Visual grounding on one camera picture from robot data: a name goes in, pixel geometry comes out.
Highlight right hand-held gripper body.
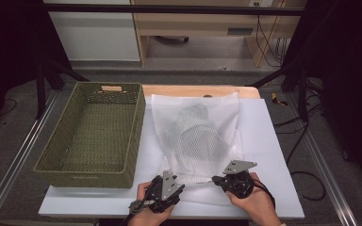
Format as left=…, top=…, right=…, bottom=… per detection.
left=222, top=159, right=258, bottom=200

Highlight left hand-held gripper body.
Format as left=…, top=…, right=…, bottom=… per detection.
left=144, top=169, right=183, bottom=215

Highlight light blue denim jeans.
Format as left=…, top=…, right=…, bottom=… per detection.
left=164, top=104, right=230, bottom=177

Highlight white mesh laundry bag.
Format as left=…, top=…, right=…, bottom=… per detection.
left=150, top=91, right=244, bottom=208

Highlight green woven basket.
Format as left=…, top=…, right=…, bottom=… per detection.
left=33, top=81, right=146, bottom=189

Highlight person's right hand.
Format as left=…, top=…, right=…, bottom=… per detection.
left=225, top=172, right=282, bottom=226

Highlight person's left hand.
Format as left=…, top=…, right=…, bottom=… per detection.
left=127, top=181, right=175, bottom=226

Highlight white board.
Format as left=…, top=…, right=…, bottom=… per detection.
left=38, top=95, right=305, bottom=219

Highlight yellow and black tool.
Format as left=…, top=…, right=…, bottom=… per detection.
left=271, top=92, right=289, bottom=106

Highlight black metal stand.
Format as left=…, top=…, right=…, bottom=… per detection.
left=248, top=59, right=310, bottom=123
left=34, top=46, right=91, bottom=121

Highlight black object under desk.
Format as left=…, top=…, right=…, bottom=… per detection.
left=153, top=35, right=190, bottom=45

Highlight wooden desk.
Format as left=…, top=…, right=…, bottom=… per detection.
left=130, top=0, right=307, bottom=69

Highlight white cabinet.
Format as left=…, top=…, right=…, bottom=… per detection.
left=43, top=0, right=140, bottom=62

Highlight black curtain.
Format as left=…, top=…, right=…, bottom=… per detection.
left=282, top=0, right=362, bottom=196
left=0, top=0, right=74, bottom=133

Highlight black horizontal bar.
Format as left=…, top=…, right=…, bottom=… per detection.
left=41, top=3, right=309, bottom=17

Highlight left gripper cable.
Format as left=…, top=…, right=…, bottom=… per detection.
left=121, top=182, right=155, bottom=226

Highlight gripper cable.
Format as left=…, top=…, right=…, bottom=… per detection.
left=121, top=182, right=155, bottom=226
left=253, top=170, right=327, bottom=210

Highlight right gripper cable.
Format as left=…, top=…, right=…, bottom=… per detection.
left=253, top=170, right=327, bottom=210

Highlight aluminium rail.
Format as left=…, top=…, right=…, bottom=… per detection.
left=0, top=90, right=59, bottom=226
left=287, top=93, right=357, bottom=226

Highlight black cables under desk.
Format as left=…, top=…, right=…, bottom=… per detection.
left=255, top=13, right=288, bottom=69

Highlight thin black floor cable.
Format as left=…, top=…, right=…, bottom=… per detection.
left=0, top=98, right=18, bottom=119

